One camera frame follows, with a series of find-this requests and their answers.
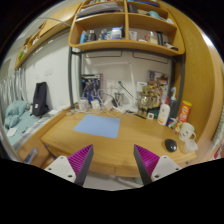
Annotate dark blue spray bottle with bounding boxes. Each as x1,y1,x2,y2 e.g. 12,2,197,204
169,87,177,118

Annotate black backpack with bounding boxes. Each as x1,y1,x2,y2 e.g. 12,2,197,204
32,82,49,116

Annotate white ceramic mug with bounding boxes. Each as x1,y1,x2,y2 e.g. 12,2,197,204
179,122,196,142

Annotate golden robot figure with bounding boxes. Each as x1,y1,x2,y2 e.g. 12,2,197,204
138,86,158,117

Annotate white lotion bottle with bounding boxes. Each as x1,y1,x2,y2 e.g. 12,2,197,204
157,99,170,126

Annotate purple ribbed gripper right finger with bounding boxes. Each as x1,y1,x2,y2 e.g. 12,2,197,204
134,145,181,185

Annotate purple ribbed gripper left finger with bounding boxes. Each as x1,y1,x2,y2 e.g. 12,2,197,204
46,145,93,186

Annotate small white cube clock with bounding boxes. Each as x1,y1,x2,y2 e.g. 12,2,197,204
147,113,154,120

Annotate red yellow chips can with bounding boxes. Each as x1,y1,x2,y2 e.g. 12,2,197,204
174,100,192,133

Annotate blue anime box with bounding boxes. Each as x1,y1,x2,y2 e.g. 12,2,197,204
82,73,103,102

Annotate teal blanket on bed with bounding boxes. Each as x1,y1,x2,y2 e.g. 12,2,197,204
4,100,31,129

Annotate blue mouse pad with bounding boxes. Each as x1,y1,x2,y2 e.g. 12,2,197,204
74,115,120,138

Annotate wooden wall shelf unit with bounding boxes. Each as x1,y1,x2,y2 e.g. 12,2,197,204
68,0,185,56

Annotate clear plastic cup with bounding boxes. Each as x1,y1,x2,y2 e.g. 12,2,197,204
184,139,198,153

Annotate wooden desk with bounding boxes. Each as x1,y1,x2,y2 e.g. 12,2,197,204
18,111,196,177

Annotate black computer mouse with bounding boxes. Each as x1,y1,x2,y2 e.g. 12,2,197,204
165,139,177,152

